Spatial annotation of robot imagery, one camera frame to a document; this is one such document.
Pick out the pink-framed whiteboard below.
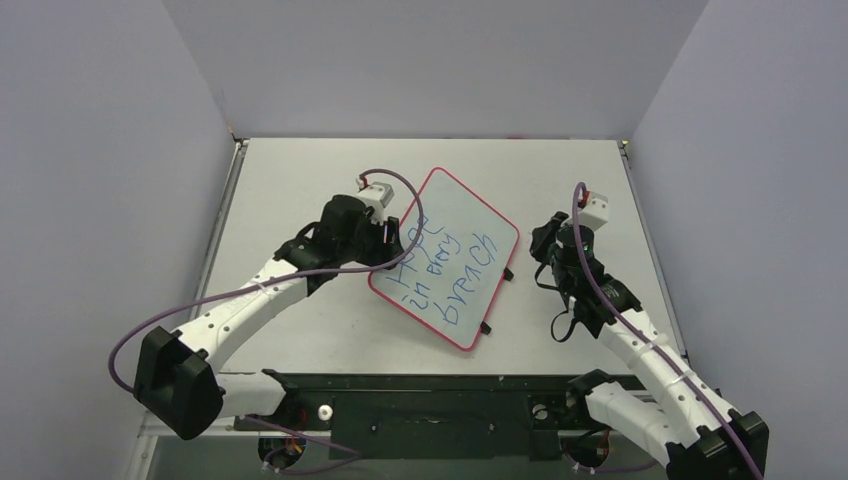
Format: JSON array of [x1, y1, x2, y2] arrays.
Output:
[[368, 167, 520, 351]]

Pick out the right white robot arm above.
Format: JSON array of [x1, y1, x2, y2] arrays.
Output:
[[529, 212, 769, 479]]

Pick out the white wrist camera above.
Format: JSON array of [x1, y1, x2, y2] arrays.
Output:
[[577, 190, 611, 232], [356, 182, 394, 224]]

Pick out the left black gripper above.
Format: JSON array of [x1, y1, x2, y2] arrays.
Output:
[[338, 213, 403, 271]]

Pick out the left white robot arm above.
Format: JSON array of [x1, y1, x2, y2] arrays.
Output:
[[130, 183, 403, 440]]

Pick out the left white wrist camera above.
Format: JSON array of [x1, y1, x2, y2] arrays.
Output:
[[356, 182, 394, 224]]

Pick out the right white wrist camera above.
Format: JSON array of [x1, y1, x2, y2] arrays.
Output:
[[577, 190, 611, 232]]

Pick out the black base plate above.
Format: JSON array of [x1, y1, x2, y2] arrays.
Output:
[[165, 370, 664, 462]]

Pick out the aluminium frame rail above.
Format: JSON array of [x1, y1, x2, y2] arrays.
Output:
[[135, 139, 250, 480]]

